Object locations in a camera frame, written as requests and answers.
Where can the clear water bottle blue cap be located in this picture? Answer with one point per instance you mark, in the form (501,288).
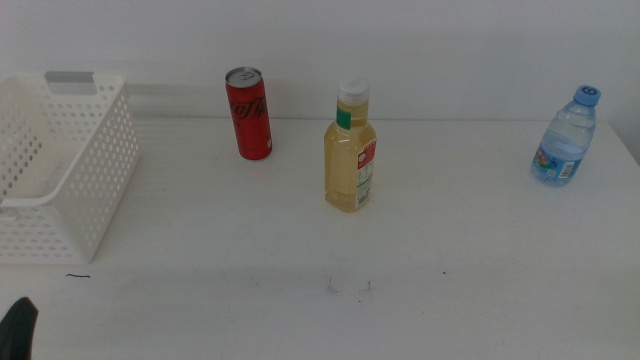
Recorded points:
(565,145)

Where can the red cola can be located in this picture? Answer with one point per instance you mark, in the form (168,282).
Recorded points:
(251,125)

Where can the white perforated plastic basket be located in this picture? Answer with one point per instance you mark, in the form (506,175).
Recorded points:
(100,165)

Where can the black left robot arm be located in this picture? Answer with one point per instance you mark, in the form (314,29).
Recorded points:
(17,330)

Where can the yellow drink bottle white cap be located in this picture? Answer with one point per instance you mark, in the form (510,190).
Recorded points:
(342,165)

